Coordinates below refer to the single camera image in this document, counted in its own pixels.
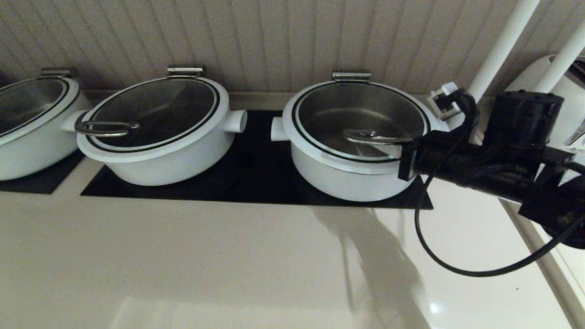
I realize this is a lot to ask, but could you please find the large black glass cooktop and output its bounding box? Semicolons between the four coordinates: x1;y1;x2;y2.
81;110;434;210

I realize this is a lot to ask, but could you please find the glass lid white rim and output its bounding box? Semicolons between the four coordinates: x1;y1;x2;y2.
282;81;442;175
75;75;229;163

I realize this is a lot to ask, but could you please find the small black glass cooktop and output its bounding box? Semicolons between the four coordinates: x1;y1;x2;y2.
0;150;85;195

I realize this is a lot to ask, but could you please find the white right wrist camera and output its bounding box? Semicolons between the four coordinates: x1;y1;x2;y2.
427;82;460;120

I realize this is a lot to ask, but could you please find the white pot steel interior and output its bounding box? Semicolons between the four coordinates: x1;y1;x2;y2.
271;117;435;202
0;78;92;181
62;109;248;186

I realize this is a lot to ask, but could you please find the white pot far corner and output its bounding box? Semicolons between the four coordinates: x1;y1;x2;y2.
0;75;80;147

